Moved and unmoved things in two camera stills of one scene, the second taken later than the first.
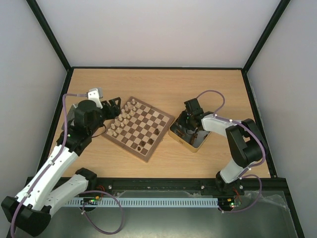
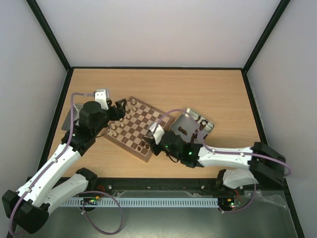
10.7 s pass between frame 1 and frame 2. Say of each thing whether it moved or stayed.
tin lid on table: stayed
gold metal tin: stayed
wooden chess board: stayed
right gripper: moved
